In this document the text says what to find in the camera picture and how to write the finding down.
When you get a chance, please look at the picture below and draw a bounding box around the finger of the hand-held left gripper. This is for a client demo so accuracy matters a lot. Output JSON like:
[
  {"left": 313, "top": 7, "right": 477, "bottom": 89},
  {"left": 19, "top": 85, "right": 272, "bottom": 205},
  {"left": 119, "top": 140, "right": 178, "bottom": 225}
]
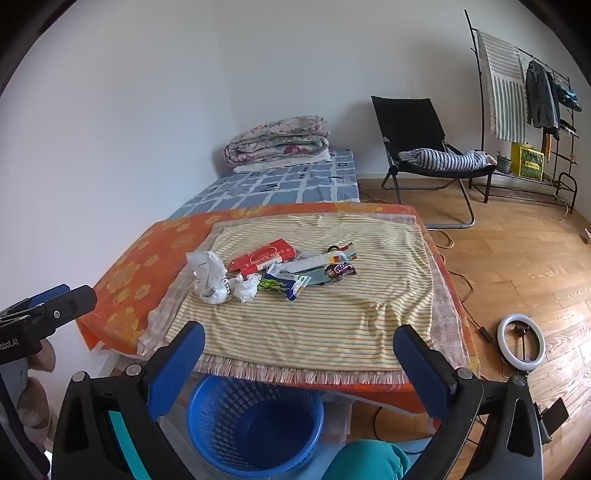
[
  {"left": 0, "top": 285, "right": 98, "bottom": 341},
  {"left": 0, "top": 284, "right": 71, "bottom": 320}
]

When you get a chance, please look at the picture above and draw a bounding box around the black clothes rack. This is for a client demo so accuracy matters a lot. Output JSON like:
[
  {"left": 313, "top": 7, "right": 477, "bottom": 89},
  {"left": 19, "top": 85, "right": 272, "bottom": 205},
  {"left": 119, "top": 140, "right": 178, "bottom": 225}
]
[{"left": 464, "top": 9, "right": 581, "bottom": 214}]

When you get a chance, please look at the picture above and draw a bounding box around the blue plastic basket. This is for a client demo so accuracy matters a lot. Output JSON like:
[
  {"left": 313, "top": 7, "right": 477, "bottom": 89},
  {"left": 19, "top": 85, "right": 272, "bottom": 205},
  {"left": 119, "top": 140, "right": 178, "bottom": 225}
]
[{"left": 186, "top": 374, "right": 325, "bottom": 476}]

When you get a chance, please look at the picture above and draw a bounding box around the striped yellow white towel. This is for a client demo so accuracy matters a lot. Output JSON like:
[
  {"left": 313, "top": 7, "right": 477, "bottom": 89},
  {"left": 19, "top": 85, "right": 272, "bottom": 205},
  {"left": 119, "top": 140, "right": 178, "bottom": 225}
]
[{"left": 139, "top": 215, "right": 472, "bottom": 386}]

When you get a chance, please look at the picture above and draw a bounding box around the dark jacket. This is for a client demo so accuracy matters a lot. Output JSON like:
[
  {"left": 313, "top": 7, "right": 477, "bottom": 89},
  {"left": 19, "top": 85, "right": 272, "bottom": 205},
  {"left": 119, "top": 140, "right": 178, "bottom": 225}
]
[{"left": 524, "top": 60, "right": 561, "bottom": 141}]

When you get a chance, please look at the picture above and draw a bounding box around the person's left hand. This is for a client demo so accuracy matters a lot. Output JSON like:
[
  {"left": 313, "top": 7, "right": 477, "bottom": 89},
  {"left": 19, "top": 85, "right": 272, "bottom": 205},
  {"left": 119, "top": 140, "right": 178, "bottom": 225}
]
[{"left": 17, "top": 339, "right": 57, "bottom": 430}]

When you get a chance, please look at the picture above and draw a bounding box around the white ring light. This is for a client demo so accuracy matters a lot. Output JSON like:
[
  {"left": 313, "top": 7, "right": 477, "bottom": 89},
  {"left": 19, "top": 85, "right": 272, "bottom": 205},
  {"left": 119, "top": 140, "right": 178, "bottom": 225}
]
[{"left": 497, "top": 314, "right": 547, "bottom": 372}]

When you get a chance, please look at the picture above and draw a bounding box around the grey striped wrapper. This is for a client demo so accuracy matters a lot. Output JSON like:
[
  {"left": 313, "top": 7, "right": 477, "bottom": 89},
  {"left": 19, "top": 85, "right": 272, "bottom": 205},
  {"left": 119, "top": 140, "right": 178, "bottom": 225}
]
[{"left": 277, "top": 244, "right": 358, "bottom": 274}]

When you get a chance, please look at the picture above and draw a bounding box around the folded floral quilt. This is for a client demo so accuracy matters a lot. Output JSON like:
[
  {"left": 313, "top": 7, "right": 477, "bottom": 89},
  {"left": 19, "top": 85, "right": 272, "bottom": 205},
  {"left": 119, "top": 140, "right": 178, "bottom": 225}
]
[{"left": 224, "top": 114, "right": 331, "bottom": 168}]

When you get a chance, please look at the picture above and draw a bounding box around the brown snack wrapper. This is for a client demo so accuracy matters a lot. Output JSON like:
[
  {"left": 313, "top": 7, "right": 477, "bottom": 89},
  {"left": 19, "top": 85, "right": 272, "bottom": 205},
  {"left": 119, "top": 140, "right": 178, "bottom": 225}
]
[{"left": 323, "top": 262, "right": 358, "bottom": 281}]

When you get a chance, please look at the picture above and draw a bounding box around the blue checked bed sheet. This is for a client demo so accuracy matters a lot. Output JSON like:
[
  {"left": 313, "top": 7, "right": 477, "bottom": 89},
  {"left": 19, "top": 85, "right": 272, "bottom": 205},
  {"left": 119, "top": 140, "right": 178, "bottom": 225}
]
[{"left": 166, "top": 148, "right": 361, "bottom": 220}]

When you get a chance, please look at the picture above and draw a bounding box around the black phone holder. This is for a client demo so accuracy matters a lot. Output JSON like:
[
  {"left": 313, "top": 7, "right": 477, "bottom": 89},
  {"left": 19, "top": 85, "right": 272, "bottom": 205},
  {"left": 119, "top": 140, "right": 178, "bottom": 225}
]
[{"left": 536, "top": 397, "right": 570, "bottom": 444}]

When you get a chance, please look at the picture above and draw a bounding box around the white tissue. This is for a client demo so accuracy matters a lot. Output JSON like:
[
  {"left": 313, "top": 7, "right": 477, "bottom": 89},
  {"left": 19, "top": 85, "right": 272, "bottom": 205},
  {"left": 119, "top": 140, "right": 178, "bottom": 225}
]
[{"left": 226, "top": 272, "right": 262, "bottom": 304}]

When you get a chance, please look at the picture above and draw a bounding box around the blue white wrapper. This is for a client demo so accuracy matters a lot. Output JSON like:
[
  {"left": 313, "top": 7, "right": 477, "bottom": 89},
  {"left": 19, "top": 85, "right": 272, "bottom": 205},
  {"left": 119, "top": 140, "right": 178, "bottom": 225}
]
[{"left": 265, "top": 263, "right": 311, "bottom": 302}]

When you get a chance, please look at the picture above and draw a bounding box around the orange floral blanket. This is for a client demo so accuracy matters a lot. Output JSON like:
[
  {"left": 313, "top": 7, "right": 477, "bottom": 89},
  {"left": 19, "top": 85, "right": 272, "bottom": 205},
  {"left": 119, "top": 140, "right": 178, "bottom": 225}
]
[{"left": 76, "top": 203, "right": 481, "bottom": 416}]

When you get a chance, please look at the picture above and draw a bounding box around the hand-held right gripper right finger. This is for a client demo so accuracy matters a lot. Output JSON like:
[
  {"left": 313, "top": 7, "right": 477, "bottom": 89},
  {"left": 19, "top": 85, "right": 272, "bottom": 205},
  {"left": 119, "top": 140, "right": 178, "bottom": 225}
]
[{"left": 392, "top": 324, "right": 550, "bottom": 480}]

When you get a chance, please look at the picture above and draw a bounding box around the striped garment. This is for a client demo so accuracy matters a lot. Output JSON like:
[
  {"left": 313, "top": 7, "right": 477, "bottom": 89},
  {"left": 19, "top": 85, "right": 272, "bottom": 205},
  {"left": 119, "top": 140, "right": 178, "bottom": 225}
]
[{"left": 398, "top": 148, "right": 497, "bottom": 172}]

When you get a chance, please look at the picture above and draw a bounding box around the person's teal trouser leg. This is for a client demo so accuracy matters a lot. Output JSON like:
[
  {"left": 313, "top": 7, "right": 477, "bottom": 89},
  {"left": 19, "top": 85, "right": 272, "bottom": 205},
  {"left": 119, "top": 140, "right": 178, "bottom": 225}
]
[{"left": 321, "top": 439, "right": 411, "bottom": 480}]

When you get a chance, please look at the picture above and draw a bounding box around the yellow box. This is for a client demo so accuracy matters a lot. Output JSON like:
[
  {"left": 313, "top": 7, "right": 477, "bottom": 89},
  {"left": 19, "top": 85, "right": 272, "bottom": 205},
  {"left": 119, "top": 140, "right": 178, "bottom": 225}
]
[{"left": 510, "top": 142, "right": 546, "bottom": 181}]

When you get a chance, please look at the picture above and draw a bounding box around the black cable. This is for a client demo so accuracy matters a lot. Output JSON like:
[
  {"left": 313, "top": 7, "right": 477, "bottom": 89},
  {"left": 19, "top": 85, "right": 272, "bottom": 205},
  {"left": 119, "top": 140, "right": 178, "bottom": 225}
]
[{"left": 427, "top": 228, "right": 495, "bottom": 344}]

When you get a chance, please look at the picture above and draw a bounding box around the black folding chair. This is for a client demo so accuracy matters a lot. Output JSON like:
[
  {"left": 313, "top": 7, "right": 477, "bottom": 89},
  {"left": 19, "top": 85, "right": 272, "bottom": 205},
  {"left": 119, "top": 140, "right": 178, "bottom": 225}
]
[{"left": 370, "top": 95, "right": 497, "bottom": 229}]

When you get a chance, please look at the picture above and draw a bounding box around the white plastic bag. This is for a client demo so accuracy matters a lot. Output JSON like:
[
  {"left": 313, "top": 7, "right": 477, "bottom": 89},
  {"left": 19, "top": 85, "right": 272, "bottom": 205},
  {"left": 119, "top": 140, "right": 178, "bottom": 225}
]
[{"left": 185, "top": 251, "right": 232, "bottom": 305}]

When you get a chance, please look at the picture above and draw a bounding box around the yellow striped cloth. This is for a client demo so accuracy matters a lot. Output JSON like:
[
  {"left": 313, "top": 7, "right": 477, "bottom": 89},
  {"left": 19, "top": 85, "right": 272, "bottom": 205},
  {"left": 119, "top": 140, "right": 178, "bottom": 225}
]
[{"left": 159, "top": 215, "right": 437, "bottom": 370}]

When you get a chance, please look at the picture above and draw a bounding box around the red wipes packet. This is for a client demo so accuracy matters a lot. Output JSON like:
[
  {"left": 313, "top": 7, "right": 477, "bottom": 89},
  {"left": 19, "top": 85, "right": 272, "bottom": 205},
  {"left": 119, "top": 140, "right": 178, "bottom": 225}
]
[{"left": 228, "top": 239, "right": 297, "bottom": 274}]

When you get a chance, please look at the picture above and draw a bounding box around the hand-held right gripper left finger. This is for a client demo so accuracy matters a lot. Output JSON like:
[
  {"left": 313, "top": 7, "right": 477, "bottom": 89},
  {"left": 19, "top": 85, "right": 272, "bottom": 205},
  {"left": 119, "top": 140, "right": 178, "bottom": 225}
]
[{"left": 51, "top": 320, "right": 206, "bottom": 480}]

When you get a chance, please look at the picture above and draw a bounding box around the green striped towel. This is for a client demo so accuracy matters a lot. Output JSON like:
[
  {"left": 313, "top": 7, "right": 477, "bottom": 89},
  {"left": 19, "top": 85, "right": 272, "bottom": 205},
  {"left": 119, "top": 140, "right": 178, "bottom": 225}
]
[{"left": 476, "top": 30, "right": 529, "bottom": 143}]

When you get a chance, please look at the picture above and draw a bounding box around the teal garment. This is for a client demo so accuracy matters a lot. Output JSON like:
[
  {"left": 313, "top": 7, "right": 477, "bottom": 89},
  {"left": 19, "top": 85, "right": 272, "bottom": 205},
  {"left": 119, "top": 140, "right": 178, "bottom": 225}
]
[{"left": 556, "top": 83, "right": 581, "bottom": 112}]

